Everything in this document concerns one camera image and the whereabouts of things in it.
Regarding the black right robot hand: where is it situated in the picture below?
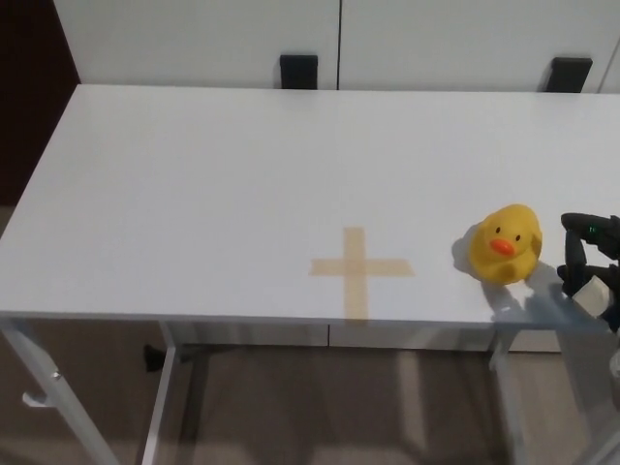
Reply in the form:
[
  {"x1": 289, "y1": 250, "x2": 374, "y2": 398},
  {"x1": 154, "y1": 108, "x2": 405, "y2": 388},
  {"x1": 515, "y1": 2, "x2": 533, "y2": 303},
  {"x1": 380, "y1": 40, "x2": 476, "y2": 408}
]
[{"x1": 555, "y1": 211, "x2": 620, "y2": 335}]

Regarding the yellow rubber duck toy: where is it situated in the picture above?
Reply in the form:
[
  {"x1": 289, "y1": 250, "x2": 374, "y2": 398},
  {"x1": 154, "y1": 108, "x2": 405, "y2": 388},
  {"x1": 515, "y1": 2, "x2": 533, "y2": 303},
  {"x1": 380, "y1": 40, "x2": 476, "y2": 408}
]
[{"x1": 467, "y1": 203, "x2": 543, "y2": 286}]

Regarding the grey blurred desk leg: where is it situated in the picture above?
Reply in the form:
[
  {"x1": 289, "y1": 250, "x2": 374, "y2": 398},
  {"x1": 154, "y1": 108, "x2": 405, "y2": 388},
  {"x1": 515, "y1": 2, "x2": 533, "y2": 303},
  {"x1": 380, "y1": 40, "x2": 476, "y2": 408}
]
[{"x1": 555, "y1": 329, "x2": 620, "y2": 465}]

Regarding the white slanted desk leg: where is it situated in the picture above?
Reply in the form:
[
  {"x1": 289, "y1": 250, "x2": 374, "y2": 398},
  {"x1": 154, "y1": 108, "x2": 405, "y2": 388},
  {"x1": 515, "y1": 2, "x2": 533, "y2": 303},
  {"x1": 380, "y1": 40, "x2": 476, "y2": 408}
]
[
  {"x1": 487, "y1": 328, "x2": 534, "y2": 465},
  {"x1": 139, "y1": 320, "x2": 188, "y2": 465}
]

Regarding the white desk leg with hook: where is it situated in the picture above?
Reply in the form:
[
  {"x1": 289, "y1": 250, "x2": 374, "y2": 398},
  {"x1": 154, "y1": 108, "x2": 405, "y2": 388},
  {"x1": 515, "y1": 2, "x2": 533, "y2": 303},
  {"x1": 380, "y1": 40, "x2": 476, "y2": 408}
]
[{"x1": 0, "y1": 317, "x2": 120, "y2": 465}]

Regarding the short beige tape strip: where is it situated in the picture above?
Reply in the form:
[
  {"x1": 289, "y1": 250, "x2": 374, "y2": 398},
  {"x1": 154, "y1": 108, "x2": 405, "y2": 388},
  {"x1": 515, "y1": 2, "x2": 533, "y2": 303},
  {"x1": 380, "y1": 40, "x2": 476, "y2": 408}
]
[{"x1": 309, "y1": 258, "x2": 417, "y2": 278}]

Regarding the long beige tape strip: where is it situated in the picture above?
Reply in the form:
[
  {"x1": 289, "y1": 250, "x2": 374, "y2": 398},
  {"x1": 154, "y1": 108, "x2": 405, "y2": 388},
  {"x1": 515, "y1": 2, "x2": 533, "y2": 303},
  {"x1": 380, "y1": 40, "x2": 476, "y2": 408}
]
[{"x1": 342, "y1": 226, "x2": 370, "y2": 322}]

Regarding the white cabinet door panel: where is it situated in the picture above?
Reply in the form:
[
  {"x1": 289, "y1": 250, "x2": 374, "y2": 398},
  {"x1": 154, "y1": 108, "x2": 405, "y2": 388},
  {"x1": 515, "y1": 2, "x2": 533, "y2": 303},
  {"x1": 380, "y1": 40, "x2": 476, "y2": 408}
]
[
  {"x1": 338, "y1": 0, "x2": 620, "y2": 96},
  {"x1": 50, "y1": 0, "x2": 344, "y2": 90}
]

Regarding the small black floor object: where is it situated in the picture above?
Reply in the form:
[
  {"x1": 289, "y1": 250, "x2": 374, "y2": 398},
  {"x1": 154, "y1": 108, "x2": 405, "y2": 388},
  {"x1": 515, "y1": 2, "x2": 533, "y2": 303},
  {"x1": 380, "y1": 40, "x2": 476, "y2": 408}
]
[{"x1": 142, "y1": 344, "x2": 169, "y2": 374}]

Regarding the white metal hook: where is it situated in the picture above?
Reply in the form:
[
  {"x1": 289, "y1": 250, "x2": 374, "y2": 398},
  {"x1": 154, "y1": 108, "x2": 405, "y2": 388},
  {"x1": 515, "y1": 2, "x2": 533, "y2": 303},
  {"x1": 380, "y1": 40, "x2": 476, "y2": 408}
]
[{"x1": 21, "y1": 390, "x2": 50, "y2": 413}]

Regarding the black cabinet bracket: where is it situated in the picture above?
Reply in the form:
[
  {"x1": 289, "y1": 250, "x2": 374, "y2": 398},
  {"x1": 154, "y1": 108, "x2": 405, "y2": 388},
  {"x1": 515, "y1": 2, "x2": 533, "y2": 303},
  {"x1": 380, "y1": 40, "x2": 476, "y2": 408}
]
[
  {"x1": 279, "y1": 54, "x2": 320, "y2": 91},
  {"x1": 549, "y1": 56, "x2": 594, "y2": 93}
]

